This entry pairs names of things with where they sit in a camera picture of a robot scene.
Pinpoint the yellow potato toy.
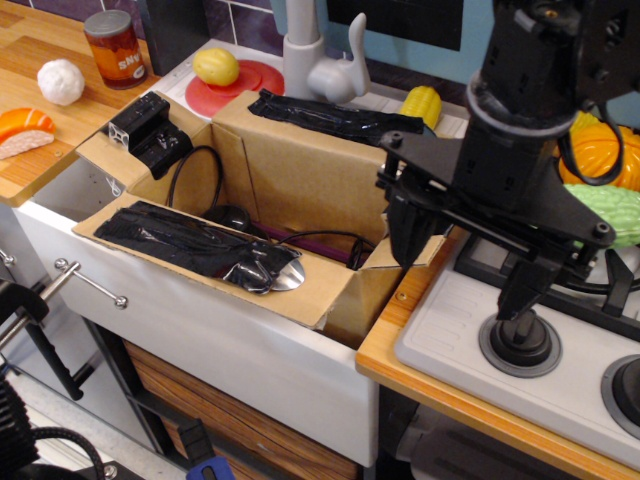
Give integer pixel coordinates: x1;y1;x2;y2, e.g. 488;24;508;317
193;48;240;87

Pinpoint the black stove knob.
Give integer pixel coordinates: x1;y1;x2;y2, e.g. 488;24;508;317
478;309;562;379
601;354;639;439

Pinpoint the grey toy faucet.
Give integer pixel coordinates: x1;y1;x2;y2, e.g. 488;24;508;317
283;0;371;105

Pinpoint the orange pumpkin toy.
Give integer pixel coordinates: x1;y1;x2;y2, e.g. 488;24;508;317
570;112;639;191

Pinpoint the red plastic plate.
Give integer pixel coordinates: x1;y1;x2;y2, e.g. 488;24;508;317
185;60;284;118

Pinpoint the black clamp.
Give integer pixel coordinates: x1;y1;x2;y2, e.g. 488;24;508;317
1;274;95;400

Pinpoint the black right stove knob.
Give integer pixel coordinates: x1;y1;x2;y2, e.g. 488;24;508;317
601;354;639;439

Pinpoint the metal drawer handle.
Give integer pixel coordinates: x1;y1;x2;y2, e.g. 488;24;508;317
54;258;129;310

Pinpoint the salmon sushi toy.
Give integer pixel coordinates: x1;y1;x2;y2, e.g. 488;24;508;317
1;107;56;160

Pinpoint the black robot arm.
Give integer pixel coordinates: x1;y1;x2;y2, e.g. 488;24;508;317
377;1;639;320

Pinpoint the black left stove knob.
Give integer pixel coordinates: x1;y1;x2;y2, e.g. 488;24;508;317
478;309;562;379

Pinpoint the green bitter gourd toy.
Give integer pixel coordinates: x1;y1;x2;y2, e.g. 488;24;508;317
564;184;639;248

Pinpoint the brown cardboard box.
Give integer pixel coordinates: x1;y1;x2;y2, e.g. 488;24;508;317
72;88;448;350

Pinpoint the orange soup can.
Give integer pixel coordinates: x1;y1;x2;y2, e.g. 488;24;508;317
84;10;147;90

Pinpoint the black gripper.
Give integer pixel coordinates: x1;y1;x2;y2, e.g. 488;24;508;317
377;120;616;321

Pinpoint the blue clamp handle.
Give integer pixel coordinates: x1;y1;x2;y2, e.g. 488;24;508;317
186;456;236;480

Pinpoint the black cable in box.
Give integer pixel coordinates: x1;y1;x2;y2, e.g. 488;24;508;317
166;145;377;271

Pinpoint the yellow corn toy by sink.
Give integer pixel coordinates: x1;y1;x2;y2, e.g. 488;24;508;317
399;86;442;130

